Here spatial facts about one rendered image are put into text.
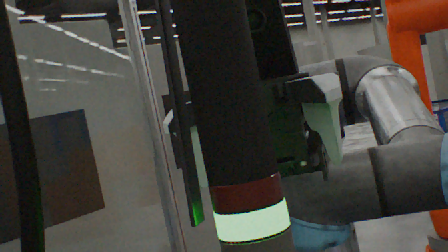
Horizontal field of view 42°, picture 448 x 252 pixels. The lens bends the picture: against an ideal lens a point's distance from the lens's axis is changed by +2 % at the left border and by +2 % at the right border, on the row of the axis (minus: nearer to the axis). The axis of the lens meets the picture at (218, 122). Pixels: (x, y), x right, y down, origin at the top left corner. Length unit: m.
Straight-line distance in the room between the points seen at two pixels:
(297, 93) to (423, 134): 0.29
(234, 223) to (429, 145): 0.40
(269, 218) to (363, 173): 0.36
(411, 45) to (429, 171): 3.72
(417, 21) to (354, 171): 3.70
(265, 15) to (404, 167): 0.24
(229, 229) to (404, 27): 4.06
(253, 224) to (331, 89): 0.11
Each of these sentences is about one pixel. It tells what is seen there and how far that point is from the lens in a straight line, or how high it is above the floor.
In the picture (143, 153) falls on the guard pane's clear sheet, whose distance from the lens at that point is 1.66.
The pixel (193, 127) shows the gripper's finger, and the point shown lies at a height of 1.65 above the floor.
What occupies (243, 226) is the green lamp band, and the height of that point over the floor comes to 1.61.
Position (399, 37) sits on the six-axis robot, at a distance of 4.32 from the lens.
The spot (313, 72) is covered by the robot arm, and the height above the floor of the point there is 1.67.
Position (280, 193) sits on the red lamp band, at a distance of 0.26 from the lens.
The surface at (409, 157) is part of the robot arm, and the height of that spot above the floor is 1.57.
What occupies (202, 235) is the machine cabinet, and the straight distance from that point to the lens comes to 4.45.
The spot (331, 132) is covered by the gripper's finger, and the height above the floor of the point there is 1.63.
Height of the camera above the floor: 1.67
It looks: 3 degrees down
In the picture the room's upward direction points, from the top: 12 degrees counter-clockwise
